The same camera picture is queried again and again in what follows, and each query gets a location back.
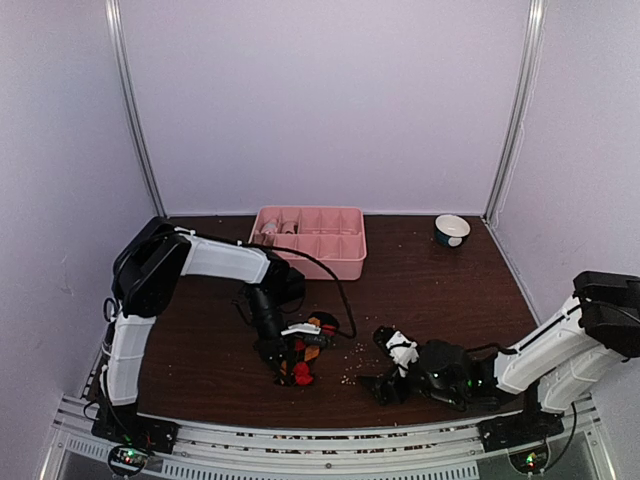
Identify argyle black red sock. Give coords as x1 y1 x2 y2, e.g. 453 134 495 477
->
275 311 340 387

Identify beige striped sock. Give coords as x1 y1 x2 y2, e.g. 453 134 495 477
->
280 220 299 235

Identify pink divided organizer tray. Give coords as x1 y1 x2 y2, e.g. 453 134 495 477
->
249 206 367 281

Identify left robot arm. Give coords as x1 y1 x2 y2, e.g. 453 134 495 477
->
99 217 305 444

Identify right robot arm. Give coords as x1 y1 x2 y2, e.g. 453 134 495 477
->
357 271 639 442

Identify rolled socks in tray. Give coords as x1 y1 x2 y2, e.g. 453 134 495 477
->
255 218 279 237

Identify white and teal bowl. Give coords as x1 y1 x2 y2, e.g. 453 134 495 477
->
434 214 471 248

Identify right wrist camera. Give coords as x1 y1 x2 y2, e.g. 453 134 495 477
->
373 326 419 378

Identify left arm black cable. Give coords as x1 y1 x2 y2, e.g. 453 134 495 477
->
184 232 359 339

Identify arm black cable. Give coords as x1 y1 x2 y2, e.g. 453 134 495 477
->
464 299 640 361
184 232 359 339

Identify aluminium front rail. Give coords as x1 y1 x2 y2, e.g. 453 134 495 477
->
39 392 614 480

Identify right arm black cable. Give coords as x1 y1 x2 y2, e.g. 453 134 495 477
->
464 299 640 361

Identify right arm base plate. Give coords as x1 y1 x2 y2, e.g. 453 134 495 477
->
477 412 564 476

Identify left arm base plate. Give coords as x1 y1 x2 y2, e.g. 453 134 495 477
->
91 417 179 477

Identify left aluminium frame post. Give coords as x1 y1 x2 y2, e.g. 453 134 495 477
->
105 0 167 217

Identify aluminium frame post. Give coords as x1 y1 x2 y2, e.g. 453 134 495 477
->
105 0 167 217
484 0 547 226

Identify right aluminium frame post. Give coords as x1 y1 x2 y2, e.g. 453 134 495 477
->
484 0 547 226

